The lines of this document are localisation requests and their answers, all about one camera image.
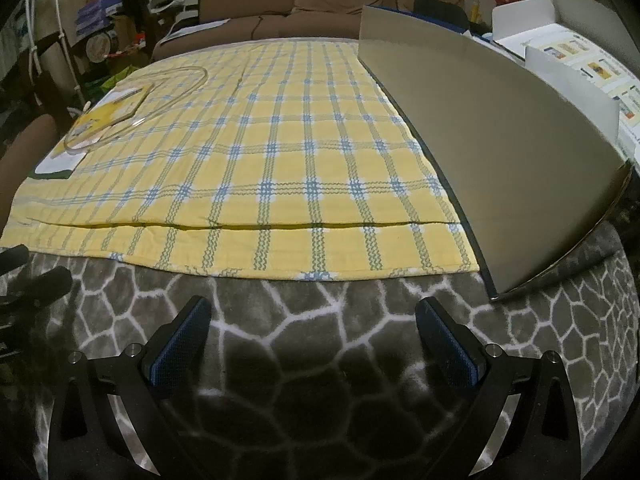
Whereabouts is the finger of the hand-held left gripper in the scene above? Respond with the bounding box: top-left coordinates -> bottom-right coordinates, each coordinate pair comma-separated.
19,265 -> 74,307
0,244 -> 30,275

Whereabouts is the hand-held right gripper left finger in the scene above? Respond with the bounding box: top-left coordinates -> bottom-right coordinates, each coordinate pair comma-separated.
47,295 -> 213,480

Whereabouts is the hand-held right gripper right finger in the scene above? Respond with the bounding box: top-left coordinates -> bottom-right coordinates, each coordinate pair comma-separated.
415,296 -> 596,480

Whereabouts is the grey cardboard box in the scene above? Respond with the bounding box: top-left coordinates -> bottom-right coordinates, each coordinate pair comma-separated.
359,4 -> 632,303

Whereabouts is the brown chair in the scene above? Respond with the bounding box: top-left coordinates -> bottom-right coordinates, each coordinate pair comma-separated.
0,112 -> 60,233

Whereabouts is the white paper sheet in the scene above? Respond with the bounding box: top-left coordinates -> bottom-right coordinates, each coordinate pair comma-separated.
34,151 -> 85,179

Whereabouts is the yellow booklet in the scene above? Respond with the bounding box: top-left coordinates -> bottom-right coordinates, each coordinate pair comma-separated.
74,84 -> 154,137

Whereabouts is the yellow plaid blanket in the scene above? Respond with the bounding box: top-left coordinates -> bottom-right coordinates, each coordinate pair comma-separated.
0,37 -> 483,282

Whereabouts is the stack of blue boxes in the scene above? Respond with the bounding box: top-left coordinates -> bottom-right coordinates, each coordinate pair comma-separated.
74,0 -> 125,40

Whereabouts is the white printed cardboard box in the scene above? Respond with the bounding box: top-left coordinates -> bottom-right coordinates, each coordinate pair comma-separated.
491,0 -> 640,163

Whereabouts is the dark cushion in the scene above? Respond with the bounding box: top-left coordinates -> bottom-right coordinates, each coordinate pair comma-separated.
414,0 -> 470,25

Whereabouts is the brown sofa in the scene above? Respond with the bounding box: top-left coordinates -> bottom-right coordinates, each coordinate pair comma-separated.
151,0 -> 470,62

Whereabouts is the white rope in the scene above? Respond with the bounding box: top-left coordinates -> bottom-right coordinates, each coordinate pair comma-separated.
49,0 -> 87,107

